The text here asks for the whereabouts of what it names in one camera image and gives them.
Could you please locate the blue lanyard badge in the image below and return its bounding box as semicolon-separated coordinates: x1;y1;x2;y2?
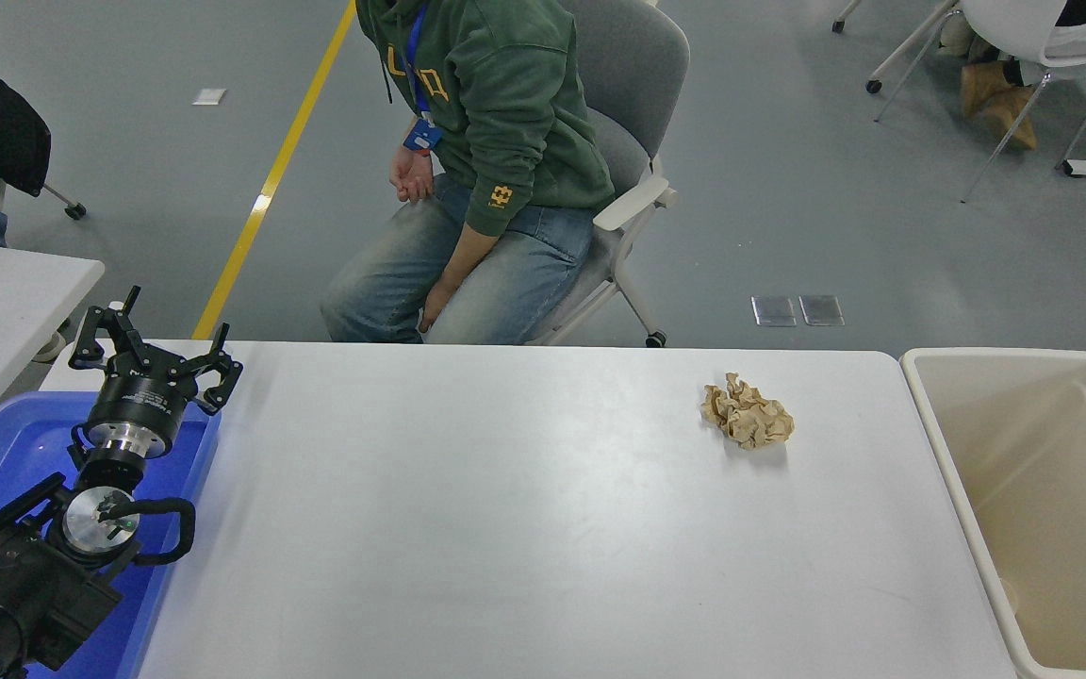
402;5;445;155

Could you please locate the person's right hand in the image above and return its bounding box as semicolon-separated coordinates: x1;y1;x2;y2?
388;146;436;205

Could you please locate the seated person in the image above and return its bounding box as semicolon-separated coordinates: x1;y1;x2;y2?
319;0;616;344

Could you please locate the metal floor plate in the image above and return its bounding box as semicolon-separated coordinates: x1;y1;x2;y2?
799;294;846;327
752;295;798;328

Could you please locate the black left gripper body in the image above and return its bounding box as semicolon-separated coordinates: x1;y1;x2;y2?
86;363;193;437

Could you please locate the person with tan boots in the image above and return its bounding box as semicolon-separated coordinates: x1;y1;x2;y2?
941;0;1086;152

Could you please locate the chair with black caster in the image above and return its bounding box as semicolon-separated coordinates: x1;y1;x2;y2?
0;174;89;223

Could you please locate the white shell chair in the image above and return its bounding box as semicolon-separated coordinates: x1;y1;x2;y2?
875;0;1086;204

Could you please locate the person's left hand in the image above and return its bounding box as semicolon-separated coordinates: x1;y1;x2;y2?
418;278;461;336

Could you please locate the white side table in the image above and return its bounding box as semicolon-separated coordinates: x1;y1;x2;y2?
0;240;106;449

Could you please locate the large pale plastic bin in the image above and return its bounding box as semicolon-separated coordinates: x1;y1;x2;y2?
899;347;1086;679

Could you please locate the tan paper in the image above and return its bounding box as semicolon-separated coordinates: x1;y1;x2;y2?
701;373;796;452

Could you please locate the white grey office chair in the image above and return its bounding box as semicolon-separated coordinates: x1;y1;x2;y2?
524;0;692;348

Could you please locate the chair base with casters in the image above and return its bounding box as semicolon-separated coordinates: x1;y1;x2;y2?
833;0;963;95

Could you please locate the blue plastic tray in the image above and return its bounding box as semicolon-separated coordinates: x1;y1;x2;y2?
0;391;223;679

